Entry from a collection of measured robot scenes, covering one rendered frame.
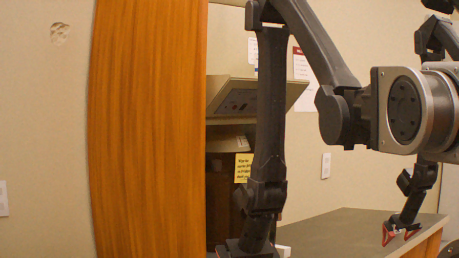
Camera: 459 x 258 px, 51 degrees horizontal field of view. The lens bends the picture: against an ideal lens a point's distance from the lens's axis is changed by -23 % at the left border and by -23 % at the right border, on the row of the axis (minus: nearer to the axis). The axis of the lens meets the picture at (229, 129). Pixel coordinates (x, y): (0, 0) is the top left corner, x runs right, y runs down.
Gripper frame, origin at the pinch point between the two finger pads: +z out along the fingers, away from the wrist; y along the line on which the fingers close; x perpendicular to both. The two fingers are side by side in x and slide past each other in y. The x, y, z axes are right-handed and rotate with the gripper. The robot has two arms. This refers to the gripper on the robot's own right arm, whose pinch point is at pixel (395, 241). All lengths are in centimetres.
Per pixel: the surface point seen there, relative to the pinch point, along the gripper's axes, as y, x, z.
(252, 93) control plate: 42, -34, -29
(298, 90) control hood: 26, -40, -27
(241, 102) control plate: 45, -33, -27
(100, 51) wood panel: 78, -66, -26
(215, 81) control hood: 53, -31, -34
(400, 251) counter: -22.2, -13.5, 21.8
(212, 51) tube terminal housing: 51, -43, -36
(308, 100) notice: -19, -109, 16
